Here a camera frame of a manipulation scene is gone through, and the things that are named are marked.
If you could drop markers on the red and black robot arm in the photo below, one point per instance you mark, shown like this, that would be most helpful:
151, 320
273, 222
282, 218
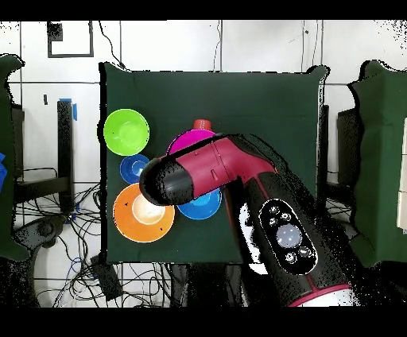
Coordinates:
222, 165

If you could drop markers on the dark green tablecloth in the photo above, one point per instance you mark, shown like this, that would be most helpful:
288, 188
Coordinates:
254, 101

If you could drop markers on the large orange bowl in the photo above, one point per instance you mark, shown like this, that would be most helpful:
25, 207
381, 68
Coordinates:
127, 219

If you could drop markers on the green-clothed side table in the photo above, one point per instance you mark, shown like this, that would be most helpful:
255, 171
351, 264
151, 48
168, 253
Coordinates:
381, 159
6, 222

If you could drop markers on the black power strip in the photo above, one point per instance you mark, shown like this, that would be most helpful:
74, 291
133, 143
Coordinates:
106, 278

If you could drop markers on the light blue bowl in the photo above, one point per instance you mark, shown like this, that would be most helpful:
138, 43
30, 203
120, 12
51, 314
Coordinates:
203, 208

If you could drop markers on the blue object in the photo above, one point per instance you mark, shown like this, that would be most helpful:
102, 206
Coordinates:
2, 171

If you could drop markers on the light green bowl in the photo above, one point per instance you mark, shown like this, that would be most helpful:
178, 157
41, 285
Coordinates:
126, 132

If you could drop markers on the black stand frame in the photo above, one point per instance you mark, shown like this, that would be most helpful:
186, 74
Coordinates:
323, 127
65, 143

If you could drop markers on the large pink bowl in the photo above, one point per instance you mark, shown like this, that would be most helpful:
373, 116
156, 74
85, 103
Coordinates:
190, 140

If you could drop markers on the orange-red ribbed cup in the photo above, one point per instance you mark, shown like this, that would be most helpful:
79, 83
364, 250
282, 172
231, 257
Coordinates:
202, 124

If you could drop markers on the small dark blue bowl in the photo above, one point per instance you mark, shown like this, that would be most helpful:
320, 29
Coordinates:
128, 168

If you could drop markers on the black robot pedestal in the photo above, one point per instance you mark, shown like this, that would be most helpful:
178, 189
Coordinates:
206, 286

